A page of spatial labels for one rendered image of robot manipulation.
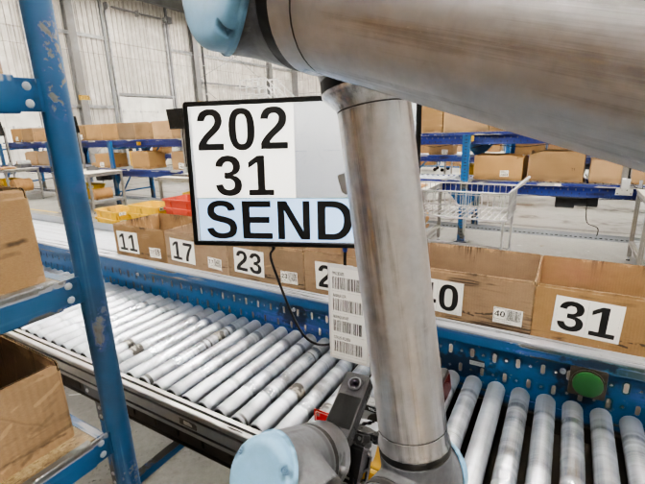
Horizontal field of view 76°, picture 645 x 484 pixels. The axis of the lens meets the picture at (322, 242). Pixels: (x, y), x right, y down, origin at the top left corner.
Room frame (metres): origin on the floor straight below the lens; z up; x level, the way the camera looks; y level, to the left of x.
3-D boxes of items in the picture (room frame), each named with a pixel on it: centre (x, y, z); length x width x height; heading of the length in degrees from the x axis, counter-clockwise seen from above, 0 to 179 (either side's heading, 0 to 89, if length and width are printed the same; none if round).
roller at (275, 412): (1.12, 0.07, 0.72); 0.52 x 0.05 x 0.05; 149
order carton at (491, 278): (1.31, -0.51, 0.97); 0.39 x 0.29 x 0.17; 59
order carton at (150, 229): (2.11, 0.84, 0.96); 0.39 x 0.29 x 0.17; 60
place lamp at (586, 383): (0.95, -0.69, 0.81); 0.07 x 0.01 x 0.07; 59
